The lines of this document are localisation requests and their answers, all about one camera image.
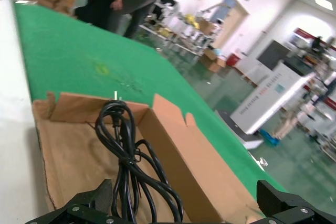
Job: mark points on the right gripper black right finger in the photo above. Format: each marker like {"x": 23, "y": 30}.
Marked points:
{"x": 270, "y": 203}

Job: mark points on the person in white shirt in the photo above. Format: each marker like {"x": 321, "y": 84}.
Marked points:
{"x": 139, "y": 3}

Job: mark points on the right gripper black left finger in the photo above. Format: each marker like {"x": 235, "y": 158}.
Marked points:
{"x": 102, "y": 195}

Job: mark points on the metal tube rack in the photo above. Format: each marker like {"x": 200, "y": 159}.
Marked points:
{"x": 183, "y": 43}

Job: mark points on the red framed wall board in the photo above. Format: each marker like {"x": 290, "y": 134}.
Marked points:
{"x": 302, "y": 33}

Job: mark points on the open brown cardboard box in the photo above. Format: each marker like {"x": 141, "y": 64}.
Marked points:
{"x": 78, "y": 155}

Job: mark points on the white pedestal robot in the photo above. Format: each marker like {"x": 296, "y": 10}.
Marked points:
{"x": 270, "y": 95}

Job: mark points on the black panel on stand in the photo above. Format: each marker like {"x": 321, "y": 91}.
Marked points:
{"x": 273, "y": 53}

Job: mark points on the red bin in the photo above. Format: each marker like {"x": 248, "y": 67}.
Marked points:
{"x": 233, "y": 60}

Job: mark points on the beige door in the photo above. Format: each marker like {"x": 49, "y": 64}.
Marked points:
{"x": 236, "y": 16}

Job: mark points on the open carton on floor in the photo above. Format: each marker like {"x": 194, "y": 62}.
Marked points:
{"x": 212, "y": 62}

